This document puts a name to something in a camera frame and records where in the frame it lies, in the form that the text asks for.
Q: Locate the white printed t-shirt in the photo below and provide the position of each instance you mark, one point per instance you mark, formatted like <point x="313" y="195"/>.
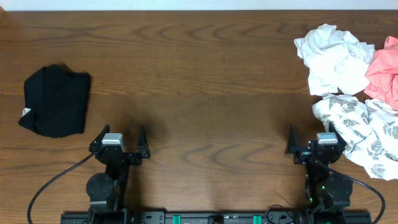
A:
<point x="336" y="59"/>

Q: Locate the white fern-print garment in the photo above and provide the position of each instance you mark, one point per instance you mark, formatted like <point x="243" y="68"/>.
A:
<point x="369" y="129"/>

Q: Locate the folded black garment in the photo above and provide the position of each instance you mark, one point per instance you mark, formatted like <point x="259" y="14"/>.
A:
<point x="56" y="102"/>

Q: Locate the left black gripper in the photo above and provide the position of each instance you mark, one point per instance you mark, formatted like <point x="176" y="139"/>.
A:
<point x="143" y="152"/>

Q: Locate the pink garment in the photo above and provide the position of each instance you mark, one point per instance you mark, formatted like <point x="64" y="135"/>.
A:
<point x="382" y="74"/>

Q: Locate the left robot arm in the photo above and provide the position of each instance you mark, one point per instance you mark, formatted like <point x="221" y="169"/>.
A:
<point x="106" y="189"/>

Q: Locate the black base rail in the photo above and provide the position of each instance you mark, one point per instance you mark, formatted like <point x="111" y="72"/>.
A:
<point x="213" y="218"/>

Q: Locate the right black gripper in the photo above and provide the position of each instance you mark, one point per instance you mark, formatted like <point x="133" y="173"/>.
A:
<point x="303" y="154"/>

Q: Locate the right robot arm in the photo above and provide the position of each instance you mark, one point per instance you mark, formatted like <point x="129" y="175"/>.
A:
<point x="328" y="192"/>

